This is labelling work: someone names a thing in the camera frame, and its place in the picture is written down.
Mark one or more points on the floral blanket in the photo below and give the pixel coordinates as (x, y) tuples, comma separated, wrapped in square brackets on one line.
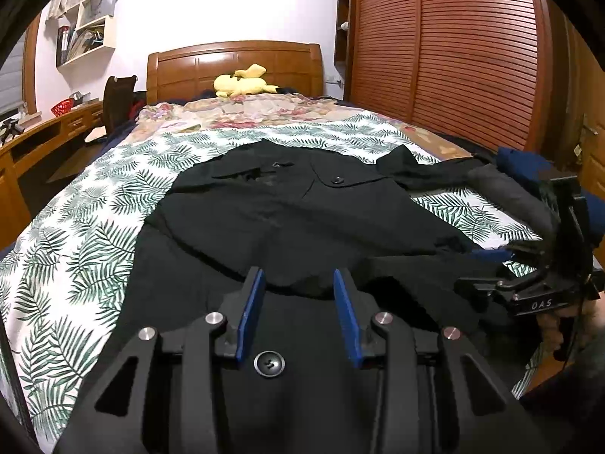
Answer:
[(227, 113)]

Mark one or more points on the black tools on desk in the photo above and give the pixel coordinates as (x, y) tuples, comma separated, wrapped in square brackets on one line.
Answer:
[(9, 130)]

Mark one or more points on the wooden desk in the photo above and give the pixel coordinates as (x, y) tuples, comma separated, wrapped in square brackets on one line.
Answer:
[(28, 151)]

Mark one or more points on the person's right hand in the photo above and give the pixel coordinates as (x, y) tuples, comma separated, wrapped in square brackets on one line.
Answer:
[(548, 328)]

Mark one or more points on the wooden louvered wardrobe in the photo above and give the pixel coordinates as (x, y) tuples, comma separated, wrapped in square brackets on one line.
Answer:
[(449, 47)]

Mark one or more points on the wooden open shelf column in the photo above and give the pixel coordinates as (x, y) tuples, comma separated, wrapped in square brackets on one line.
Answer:
[(342, 0)]

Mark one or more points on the yellow plush toy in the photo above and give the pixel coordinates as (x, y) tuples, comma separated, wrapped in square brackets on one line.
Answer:
[(238, 84)]

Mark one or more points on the dark chair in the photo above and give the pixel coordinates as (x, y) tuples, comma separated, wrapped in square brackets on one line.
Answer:
[(116, 99)]

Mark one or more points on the black coat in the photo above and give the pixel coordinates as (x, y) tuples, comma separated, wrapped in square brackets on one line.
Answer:
[(283, 227)]

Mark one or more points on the person's right forearm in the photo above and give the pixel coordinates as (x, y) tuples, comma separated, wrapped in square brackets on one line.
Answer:
[(588, 364)]

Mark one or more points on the wooden door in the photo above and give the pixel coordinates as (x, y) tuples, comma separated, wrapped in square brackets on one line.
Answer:
[(593, 104)]

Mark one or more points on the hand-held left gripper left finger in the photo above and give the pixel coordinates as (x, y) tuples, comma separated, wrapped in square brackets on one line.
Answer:
[(249, 312)]

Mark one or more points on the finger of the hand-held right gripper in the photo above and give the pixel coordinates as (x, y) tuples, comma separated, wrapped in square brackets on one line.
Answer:
[(487, 287), (494, 255)]

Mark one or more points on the navy cloth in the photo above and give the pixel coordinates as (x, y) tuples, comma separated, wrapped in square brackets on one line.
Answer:
[(520, 163)]

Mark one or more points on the red basket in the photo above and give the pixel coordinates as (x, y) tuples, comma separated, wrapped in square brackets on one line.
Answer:
[(64, 108)]

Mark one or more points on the white wall shelf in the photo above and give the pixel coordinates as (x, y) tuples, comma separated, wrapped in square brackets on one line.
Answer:
[(94, 19)]

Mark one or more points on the leaf print bedsheet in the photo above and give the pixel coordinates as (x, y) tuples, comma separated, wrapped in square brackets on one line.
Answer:
[(94, 227)]

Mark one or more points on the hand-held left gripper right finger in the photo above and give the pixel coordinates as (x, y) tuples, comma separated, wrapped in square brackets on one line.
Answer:
[(346, 312)]

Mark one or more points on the window blind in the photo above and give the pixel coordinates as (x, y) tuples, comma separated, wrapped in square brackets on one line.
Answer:
[(12, 80)]

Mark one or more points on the wooden bed headboard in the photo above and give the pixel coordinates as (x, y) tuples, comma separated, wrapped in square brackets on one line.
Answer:
[(198, 64)]

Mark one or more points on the paper sheet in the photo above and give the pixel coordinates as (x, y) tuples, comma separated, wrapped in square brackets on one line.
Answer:
[(97, 133)]

